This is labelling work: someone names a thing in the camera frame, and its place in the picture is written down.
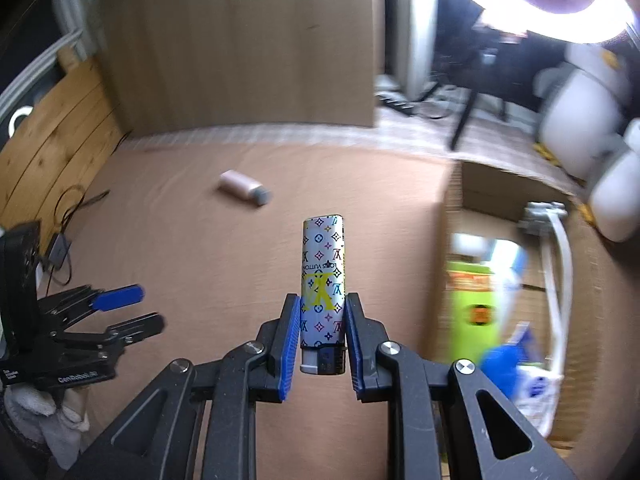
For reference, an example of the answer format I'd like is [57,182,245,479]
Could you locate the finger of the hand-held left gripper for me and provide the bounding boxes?
[40,285,147,328]
[55,312,166,356]

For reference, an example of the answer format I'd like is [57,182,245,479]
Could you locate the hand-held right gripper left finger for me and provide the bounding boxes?
[70,292,303,480]

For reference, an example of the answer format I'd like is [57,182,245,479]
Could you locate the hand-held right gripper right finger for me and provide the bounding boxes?
[345,292,581,480]

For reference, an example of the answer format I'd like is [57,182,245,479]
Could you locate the patterned lighter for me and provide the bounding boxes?
[299,215,347,375]

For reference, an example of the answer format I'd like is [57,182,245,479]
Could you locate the green tube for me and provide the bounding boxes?
[446,260,502,367]

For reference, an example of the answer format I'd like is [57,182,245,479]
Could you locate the blue round lid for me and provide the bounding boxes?
[481,345,523,402]

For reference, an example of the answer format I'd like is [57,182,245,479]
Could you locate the small white container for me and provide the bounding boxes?
[452,234,488,261]

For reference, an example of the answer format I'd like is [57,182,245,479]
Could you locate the blue card packet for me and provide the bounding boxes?
[510,322,535,347]

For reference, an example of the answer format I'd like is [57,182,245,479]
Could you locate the cardboard box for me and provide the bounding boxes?
[435,160,640,461]

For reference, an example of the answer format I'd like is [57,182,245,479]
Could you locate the white sunscreen bottle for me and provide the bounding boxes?
[492,239,532,288]

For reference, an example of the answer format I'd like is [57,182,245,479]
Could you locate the dotted tissue pack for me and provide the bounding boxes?
[517,365,560,422]

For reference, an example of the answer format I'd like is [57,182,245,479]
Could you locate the white massage roller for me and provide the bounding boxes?
[520,201,574,436]

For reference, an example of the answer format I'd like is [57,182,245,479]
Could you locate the person's left hand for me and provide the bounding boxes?
[5,387,92,457]

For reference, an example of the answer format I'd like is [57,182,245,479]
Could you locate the black power adapter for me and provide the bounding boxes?
[47,234,72,267]

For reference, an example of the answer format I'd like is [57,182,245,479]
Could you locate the pink bottle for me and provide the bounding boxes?
[220,170,271,206]

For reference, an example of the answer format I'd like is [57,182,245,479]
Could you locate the wooden plank panel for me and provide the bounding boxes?
[0,57,126,223]

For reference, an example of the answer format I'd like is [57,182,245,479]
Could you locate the checked bed sheet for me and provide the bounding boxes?
[125,110,591,196]

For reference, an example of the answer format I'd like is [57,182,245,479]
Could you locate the black power strip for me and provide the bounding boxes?
[377,92,416,113]

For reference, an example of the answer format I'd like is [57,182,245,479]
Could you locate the black tripod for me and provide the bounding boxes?
[450,35,511,151]

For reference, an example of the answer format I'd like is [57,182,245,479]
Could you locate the large wooden board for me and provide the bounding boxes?
[97,0,376,138]

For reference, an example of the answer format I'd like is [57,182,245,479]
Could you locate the small penguin plush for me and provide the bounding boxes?
[587,120,640,242]

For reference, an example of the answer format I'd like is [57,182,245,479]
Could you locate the large penguin plush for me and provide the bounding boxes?
[534,42,633,181]

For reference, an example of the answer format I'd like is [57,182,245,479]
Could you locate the black cable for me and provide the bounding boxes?
[37,185,111,286]

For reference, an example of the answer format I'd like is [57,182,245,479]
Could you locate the white window frame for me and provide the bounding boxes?
[0,0,126,126]

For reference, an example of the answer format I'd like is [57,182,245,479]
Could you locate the ring light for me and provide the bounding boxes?
[435,0,640,45]

